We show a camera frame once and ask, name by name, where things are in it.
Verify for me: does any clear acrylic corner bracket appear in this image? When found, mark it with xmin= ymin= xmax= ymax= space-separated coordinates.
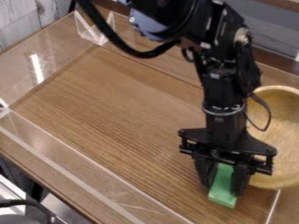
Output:
xmin=73 ymin=11 xmax=108 ymax=46

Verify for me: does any light wooden bowl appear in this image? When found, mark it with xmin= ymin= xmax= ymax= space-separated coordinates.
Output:
xmin=248 ymin=86 xmax=299 ymax=189

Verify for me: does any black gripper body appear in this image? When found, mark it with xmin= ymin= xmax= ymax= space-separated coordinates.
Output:
xmin=177 ymin=112 xmax=276 ymax=175

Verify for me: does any green rectangular block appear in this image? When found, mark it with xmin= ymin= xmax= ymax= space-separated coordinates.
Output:
xmin=208 ymin=164 xmax=237 ymax=208

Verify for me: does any clear acrylic tray wall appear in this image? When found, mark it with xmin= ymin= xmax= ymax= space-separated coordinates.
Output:
xmin=0 ymin=10 xmax=299 ymax=224

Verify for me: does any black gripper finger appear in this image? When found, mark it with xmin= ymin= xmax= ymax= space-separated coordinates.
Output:
xmin=192 ymin=153 xmax=217 ymax=188
xmin=232 ymin=164 xmax=250 ymax=197

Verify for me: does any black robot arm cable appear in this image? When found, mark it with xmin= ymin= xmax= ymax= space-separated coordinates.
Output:
xmin=74 ymin=0 xmax=180 ymax=60

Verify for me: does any black cable at table edge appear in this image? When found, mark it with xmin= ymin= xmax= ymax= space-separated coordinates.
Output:
xmin=0 ymin=199 xmax=60 ymax=224

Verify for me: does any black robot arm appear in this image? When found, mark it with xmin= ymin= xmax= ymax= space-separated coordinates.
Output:
xmin=116 ymin=0 xmax=276 ymax=197

